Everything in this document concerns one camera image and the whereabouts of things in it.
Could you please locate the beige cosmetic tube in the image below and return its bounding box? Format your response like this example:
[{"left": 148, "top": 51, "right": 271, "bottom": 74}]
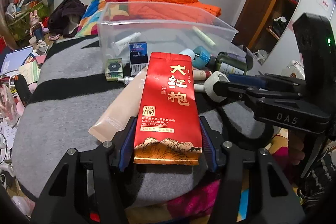
[{"left": 88, "top": 66, "right": 148, "bottom": 142}]

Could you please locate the white tape roll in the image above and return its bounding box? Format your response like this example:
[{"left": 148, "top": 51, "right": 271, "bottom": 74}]
[{"left": 204, "top": 71, "right": 230, "bottom": 103}]

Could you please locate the red tea packet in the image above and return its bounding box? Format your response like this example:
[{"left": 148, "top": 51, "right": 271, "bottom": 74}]
[{"left": 134, "top": 52, "right": 202, "bottom": 166}]

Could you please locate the green glass bottle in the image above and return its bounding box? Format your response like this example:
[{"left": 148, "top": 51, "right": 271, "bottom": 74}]
[{"left": 215, "top": 52, "right": 247, "bottom": 75}]

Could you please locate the person's right hand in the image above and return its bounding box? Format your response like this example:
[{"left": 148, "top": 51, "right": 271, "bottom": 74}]
[{"left": 288, "top": 130, "right": 305, "bottom": 165}]

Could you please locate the purple spray bottle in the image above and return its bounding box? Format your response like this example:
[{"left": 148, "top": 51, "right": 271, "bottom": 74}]
[{"left": 217, "top": 52, "right": 253, "bottom": 72}]

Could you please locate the beige red-capped tube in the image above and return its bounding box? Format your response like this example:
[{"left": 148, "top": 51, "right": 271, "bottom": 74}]
[{"left": 193, "top": 69, "right": 212, "bottom": 81}]

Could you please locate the white pen-shaped tube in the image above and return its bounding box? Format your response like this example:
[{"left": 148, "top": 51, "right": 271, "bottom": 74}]
[{"left": 117, "top": 77, "right": 134, "bottom": 85}]

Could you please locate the small green tin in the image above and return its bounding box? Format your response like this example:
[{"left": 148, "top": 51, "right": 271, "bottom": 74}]
[{"left": 105, "top": 59, "right": 123, "bottom": 81}]

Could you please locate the grey black blanket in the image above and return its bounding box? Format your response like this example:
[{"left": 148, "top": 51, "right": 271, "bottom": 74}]
[{"left": 11, "top": 36, "right": 265, "bottom": 207}]

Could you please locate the mint green bottle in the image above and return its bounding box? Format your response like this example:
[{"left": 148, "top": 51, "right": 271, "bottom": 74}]
[{"left": 179, "top": 48, "right": 195, "bottom": 60}]

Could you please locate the light green tube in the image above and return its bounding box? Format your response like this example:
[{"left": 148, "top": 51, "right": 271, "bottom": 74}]
[{"left": 192, "top": 26, "right": 216, "bottom": 47}]

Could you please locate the blue Max staples box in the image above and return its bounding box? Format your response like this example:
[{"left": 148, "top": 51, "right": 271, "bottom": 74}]
[{"left": 129, "top": 42, "right": 148, "bottom": 76}]

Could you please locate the white tube in bin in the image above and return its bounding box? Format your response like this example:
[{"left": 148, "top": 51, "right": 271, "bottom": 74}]
[{"left": 112, "top": 32, "right": 141, "bottom": 56}]

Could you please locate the wooden wardrobe shelf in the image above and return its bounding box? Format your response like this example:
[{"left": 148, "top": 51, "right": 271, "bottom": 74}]
[{"left": 233, "top": 0, "right": 310, "bottom": 53}]

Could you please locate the clear plastic bin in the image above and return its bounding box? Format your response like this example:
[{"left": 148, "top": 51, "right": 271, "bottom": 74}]
[{"left": 97, "top": 2, "right": 240, "bottom": 64}]

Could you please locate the orange down jacket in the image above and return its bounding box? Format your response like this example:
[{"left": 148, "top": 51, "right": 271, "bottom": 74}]
[{"left": 128, "top": 0, "right": 222, "bottom": 24}]

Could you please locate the blue notebook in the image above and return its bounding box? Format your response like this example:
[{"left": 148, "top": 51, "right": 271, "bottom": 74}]
[{"left": 1, "top": 47, "right": 33, "bottom": 76}]

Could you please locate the dark purple clothing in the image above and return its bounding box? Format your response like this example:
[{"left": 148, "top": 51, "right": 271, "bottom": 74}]
[{"left": 48, "top": 0, "right": 87, "bottom": 38}]

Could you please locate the rabbit figurine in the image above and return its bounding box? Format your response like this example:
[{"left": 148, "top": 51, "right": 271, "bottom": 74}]
[{"left": 30, "top": 10, "right": 45, "bottom": 42}]

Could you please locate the green cluttered storage box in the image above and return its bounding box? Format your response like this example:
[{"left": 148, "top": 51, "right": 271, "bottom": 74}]
[{"left": 5, "top": 0, "right": 54, "bottom": 41}]

